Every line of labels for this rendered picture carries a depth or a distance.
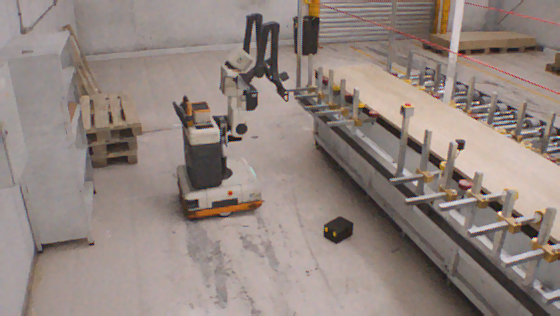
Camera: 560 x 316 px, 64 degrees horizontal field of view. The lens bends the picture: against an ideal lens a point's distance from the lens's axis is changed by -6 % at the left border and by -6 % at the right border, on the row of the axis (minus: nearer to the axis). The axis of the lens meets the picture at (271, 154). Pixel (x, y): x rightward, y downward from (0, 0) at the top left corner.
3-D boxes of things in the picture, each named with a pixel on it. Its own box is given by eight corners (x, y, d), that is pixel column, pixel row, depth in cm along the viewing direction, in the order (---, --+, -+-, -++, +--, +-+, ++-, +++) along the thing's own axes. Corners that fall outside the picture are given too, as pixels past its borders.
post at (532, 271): (526, 292, 222) (552, 209, 202) (521, 288, 225) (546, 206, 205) (531, 290, 223) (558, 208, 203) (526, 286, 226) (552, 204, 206)
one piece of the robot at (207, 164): (193, 203, 400) (186, 109, 364) (184, 174, 447) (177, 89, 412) (232, 197, 409) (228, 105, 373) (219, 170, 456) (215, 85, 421)
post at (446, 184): (440, 214, 287) (453, 143, 266) (437, 211, 290) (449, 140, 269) (445, 213, 288) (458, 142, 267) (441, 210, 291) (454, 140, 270)
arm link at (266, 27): (260, 18, 363) (264, 21, 354) (277, 21, 368) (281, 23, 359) (250, 74, 380) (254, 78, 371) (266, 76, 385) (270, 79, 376)
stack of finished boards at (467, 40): (535, 45, 1015) (537, 37, 1008) (451, 50, 944) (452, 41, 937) (511, 38, 1080) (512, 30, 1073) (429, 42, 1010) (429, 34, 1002)
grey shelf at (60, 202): (38, 253, 361) (-10, 60, 295) (49, 198, 439) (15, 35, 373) (94, 245, 373) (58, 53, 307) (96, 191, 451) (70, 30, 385)
